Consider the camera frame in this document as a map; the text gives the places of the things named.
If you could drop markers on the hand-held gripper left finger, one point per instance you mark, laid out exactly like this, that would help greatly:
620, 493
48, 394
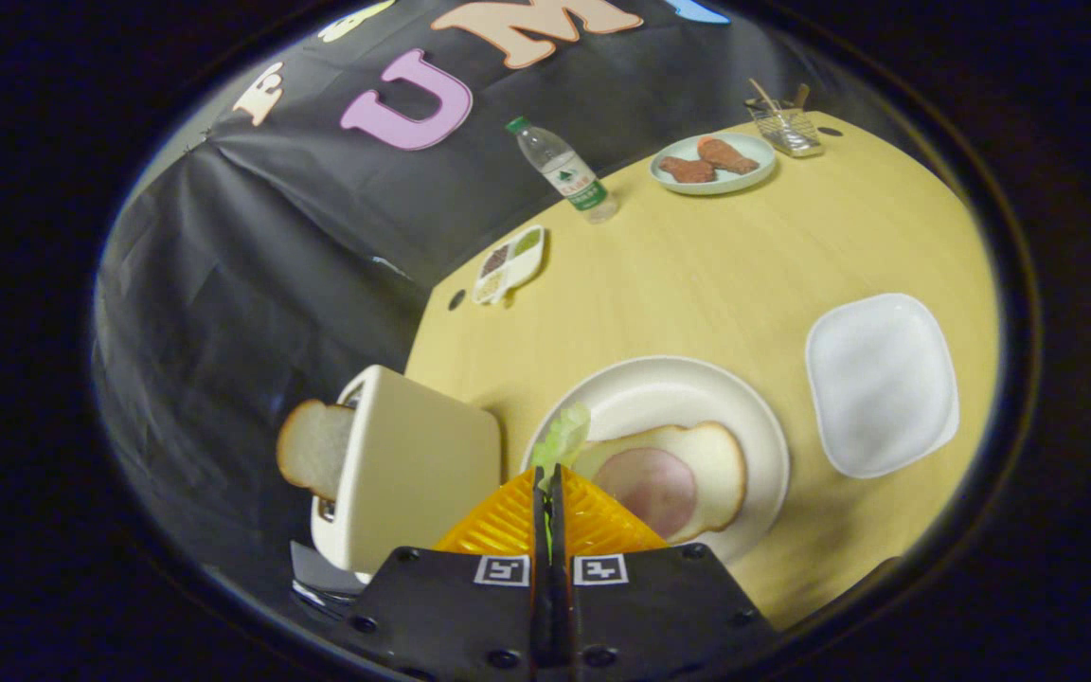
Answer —
451, 606

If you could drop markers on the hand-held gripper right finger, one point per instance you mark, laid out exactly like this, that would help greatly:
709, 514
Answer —
659, 606

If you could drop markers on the green lettuce leaf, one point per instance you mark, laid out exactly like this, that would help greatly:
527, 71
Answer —
563, 440

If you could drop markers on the white bread slice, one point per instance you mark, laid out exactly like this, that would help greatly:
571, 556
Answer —
313, 450
721, 474

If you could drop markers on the pink ham slice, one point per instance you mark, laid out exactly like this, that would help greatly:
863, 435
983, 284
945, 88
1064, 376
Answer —
650, 488

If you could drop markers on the cream toaster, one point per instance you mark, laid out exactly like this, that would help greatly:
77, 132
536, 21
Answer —
422, 474

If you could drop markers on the grey flat object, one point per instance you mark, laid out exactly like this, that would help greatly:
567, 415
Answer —
318, 573

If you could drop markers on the cream round plate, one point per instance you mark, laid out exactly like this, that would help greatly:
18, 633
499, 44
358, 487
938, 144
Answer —
669, 393

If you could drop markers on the white square plate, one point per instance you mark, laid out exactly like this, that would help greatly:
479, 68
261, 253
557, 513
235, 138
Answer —
882, 384

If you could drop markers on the white divided seasoning tray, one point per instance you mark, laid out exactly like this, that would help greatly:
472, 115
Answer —
508, 265

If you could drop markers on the pale green round plate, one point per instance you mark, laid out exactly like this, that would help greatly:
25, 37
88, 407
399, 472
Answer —
697, 187

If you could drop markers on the brown meat piece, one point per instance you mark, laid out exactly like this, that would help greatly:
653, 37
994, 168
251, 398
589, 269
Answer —
728, 156
688, 170

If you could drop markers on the clear plastic water bottle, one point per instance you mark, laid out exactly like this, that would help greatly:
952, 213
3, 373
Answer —
569, 175

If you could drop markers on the clear utensil holder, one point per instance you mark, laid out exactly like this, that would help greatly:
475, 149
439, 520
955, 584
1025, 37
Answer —
792, 133

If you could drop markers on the wooden stick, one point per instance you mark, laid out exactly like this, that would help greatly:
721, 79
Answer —
763, 95

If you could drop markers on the wooden spoon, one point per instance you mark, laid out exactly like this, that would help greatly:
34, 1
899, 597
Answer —
800, 95

